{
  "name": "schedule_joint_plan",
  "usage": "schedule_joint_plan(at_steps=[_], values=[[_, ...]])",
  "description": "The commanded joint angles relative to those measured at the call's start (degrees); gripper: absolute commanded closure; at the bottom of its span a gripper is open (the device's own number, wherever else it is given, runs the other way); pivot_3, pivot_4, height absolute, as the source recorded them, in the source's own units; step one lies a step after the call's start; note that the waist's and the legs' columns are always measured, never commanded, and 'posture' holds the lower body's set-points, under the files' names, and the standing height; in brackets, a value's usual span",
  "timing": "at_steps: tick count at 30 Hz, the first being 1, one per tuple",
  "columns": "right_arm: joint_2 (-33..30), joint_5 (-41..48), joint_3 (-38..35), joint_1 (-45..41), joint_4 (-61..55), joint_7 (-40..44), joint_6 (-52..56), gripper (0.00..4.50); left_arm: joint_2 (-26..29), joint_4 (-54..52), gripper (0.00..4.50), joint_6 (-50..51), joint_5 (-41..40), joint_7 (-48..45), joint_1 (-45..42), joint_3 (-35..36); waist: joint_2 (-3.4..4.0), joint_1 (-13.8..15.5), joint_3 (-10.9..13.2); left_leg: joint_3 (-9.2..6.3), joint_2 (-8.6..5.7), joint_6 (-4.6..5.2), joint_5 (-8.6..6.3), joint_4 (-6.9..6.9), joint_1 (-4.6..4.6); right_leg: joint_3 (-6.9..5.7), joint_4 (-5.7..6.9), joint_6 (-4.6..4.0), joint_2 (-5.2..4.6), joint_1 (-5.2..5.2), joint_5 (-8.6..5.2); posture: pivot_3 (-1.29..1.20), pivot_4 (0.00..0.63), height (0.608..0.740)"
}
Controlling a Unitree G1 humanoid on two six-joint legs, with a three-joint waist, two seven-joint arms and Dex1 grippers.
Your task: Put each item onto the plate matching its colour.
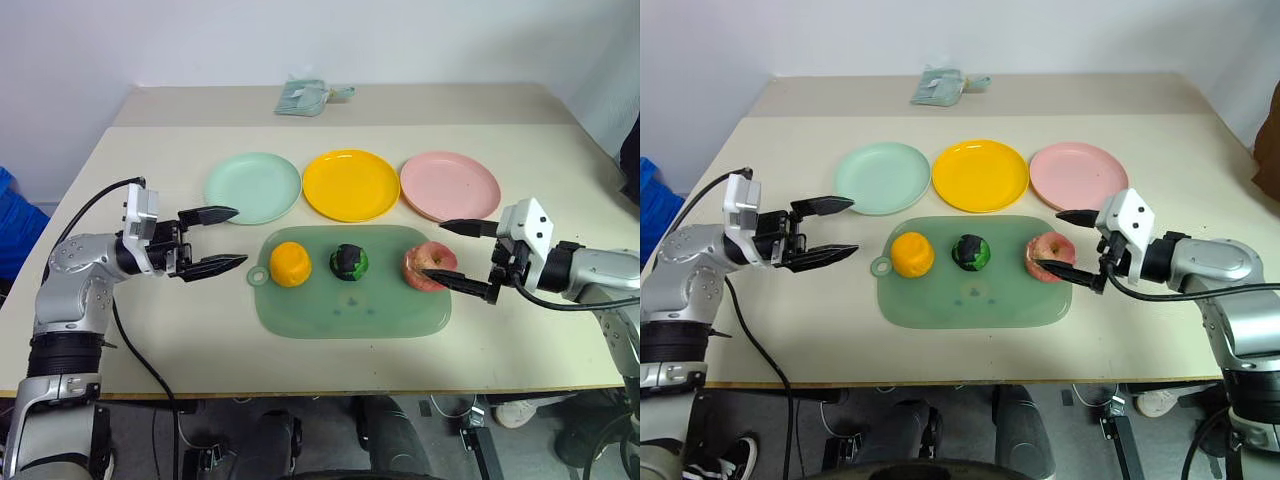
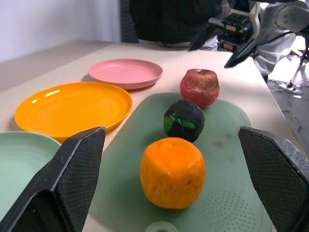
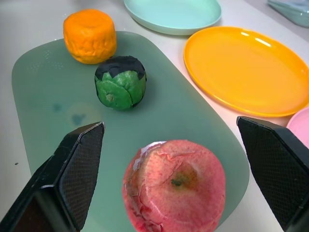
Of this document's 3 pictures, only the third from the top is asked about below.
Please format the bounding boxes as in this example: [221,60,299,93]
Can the red apple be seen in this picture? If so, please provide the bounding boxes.
[122,139,226,232]

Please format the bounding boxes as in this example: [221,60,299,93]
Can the pink plate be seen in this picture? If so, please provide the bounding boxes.
[286,107,309,143]

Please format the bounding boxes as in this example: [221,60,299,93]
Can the pale blue tray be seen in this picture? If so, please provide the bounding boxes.
[267,0,309,27]

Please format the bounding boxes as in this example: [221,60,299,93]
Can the orange plate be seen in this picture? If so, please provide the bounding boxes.
[183,26,309,118]

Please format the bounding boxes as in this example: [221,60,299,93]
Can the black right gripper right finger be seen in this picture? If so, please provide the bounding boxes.
[236,116,309,232]

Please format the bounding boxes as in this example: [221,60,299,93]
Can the green cutting mat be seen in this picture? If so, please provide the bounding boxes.
[11,30,250,232]

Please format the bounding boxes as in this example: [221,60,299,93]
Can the mint green plate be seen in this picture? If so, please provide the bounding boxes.
[123,0,222,36]

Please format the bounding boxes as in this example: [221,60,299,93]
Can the green and black toy vegetable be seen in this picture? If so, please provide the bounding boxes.
[94,56,148,112]

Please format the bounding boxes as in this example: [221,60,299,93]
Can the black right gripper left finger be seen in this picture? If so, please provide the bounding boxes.
[0,121,106,232]

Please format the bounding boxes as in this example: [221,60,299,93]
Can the orange fruit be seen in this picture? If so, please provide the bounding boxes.
[63,9,118,65]

